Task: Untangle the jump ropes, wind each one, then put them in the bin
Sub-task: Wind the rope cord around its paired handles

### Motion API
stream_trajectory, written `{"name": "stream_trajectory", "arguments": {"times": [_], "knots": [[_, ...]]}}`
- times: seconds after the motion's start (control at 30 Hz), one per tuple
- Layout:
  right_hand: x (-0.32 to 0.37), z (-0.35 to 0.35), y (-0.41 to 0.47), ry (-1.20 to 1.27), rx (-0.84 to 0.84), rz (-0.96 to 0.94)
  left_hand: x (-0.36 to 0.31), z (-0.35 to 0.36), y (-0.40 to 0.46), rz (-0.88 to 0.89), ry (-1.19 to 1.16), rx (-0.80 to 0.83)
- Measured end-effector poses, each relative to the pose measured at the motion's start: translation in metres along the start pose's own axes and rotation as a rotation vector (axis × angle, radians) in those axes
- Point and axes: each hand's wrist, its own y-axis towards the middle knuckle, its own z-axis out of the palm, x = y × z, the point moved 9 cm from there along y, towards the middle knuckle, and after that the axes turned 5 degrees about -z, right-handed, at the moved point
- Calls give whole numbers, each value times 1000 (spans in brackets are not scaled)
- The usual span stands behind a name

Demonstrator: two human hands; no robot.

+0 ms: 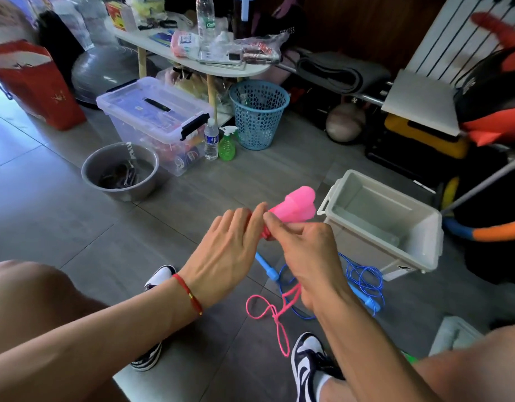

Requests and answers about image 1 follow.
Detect white plastic bag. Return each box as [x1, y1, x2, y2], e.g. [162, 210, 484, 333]
[44, 0, 108, 51]

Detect black white left shoe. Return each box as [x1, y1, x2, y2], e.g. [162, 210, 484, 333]
[128, 264, 179, 372]

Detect person's leg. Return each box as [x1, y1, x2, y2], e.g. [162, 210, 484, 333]
[0, 260, 162, 402]
[320, 322, 515, 402]

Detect large plastic water bottle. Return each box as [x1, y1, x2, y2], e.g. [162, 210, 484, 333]
[196, 0, 217, 40]

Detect white metal pole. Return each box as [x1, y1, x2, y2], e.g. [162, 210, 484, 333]
[445, 153, 515, 213]

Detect person's left forearm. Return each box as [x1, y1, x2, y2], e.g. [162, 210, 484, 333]
[0, 279, 204, 402]

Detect multicoloured hula hoop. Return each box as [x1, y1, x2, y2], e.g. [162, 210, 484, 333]
[442, 175, 515, 243]

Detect grey exercise ball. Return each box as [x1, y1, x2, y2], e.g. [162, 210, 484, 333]
[70, 44, 141, 107]

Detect red string bracelet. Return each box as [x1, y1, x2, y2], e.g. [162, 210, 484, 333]
[172, 272, 205, 318]

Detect person's right leg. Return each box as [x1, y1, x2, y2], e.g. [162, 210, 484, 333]
[320, 322, 515, 402]

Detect person's left leg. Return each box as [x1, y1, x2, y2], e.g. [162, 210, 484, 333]
[0, 260, 162, 402]

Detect clear bin with black latches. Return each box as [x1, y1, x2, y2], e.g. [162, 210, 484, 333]
[97, 76, 213, 176]

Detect green spray bottle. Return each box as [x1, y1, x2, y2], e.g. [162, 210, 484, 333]
[218, 125, 240, 162]

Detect brown ball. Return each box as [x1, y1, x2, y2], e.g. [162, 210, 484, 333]
[325, 102, 367, 145]

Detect blue jump rope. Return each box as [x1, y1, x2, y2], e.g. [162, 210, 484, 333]
[255, 251, 386, 322]

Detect blue mesh plastic basket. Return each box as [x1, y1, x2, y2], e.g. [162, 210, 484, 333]
[228, 80, 291, 151]

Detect grey metal basin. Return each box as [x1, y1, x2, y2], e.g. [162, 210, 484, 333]
[80, 142, 160, 203]

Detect person's left hand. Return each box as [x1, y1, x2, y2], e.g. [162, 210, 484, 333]
[179, 202, 269, 313]

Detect person's right hand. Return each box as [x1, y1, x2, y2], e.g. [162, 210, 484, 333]
[263, 212, 352, 313]

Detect white round table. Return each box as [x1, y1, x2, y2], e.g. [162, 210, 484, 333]
[111, 12, 272, 126]

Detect black white right shoe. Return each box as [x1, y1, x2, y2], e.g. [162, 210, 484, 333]
[290, 331, 346, 402]

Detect small plastic water bottle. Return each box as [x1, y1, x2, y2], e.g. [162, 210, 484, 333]
[203, 118, 222, 161]

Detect grey folded mat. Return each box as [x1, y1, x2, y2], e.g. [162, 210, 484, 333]
[293, 50, 392, 95]

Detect red bag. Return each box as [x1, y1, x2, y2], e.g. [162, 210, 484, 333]
[0, 39, 87, 132]

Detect black red inflatable toy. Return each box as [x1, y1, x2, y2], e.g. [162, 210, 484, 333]
[454, 11, 515, 147]

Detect white green pack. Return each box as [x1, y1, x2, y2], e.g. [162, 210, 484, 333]
[127, 0, 168, 20]

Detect white radiator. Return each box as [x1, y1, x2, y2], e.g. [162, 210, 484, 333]
[405, 0, 515, 89]

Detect yellow black case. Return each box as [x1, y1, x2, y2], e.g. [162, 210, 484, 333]
[384, 113, 470, 160]

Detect white blue tumbler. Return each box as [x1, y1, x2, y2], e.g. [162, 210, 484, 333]
[234, 0, 257, 22]

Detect grey flat board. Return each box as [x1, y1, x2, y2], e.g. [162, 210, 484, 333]
[380, 68, 463, 137]

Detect pink white packet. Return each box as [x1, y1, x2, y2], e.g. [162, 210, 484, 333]
[170, 29, 202, 59]

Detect person's right forearm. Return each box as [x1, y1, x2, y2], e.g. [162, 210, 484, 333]
[312, 289, 447, 402]

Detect white plastic bin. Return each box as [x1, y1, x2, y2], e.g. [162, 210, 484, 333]
[317, 169, 444, 282]

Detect white bin lid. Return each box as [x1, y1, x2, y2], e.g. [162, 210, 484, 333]
[428, 315, 486, 358]

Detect clear plastic bag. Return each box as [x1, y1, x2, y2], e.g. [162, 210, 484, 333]
[234, 31, 290, 65]

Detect black white shoe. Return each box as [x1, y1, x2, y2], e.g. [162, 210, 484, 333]
[128, 264, 179, 372]
[290, 331, 346, 402]

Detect pink jump rope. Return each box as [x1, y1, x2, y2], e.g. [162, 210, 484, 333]
[245, 185, 319, 358]

